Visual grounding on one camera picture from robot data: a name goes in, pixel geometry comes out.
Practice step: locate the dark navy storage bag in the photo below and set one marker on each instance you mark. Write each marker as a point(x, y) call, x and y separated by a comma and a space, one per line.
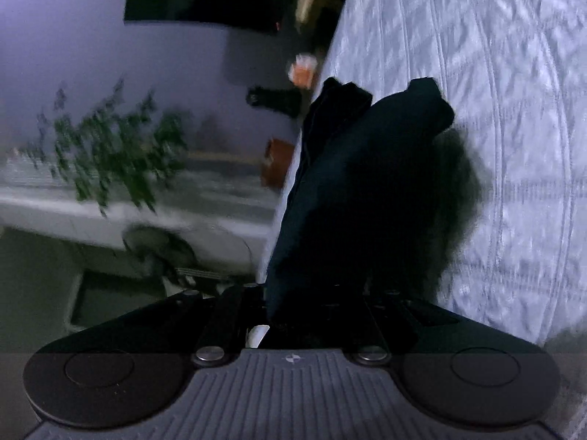
point(382, 196)

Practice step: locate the black desktop speaker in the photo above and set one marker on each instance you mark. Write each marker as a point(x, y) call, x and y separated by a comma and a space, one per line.
point(285, 101)

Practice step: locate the orange white small box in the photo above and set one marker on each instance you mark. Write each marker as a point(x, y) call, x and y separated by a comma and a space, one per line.
point(302, 71)

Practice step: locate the black standing fan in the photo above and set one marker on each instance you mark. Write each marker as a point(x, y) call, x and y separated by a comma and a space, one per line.
point(166, 256)

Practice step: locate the tall potted tree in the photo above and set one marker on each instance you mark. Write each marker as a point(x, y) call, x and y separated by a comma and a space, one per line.
point(136, 154)

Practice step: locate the silver quilted bedspread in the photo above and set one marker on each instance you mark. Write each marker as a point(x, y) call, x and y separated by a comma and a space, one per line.
point(514, 71)

